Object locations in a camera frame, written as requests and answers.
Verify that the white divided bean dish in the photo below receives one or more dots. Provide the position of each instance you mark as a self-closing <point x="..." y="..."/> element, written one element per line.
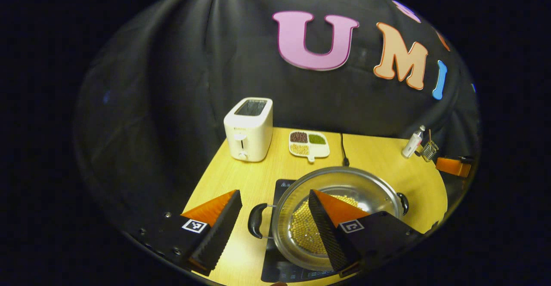
<point x="310" y="150"/>

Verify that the thin wooden stick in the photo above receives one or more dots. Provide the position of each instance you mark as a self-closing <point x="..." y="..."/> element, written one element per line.
<point x="429" y="136"/>

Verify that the small white bottle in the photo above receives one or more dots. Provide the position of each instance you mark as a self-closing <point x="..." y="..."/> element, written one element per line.
<point x="412" y="146"/>

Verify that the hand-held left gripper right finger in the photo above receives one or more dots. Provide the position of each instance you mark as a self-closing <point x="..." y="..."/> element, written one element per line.
<point x="327" y="234"/>

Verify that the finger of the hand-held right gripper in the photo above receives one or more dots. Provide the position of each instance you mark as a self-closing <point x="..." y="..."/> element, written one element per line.
<point x="450" y="166"/>

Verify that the small glass jar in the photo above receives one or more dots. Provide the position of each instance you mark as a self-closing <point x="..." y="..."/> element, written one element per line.
<point x="430" y="152"/>

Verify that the pile of yellow soybeans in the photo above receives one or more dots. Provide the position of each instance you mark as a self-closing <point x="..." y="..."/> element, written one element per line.
<point x="305" y="230"/>

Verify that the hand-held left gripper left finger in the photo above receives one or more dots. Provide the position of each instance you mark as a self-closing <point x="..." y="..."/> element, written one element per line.
<point x="221" y="234"/>

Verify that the black induction cooktop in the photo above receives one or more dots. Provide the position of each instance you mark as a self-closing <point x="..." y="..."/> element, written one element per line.
<point x="280" y="271"/>

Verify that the white toaster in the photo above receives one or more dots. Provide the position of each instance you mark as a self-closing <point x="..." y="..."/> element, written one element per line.
<point x="249" y="135"/>

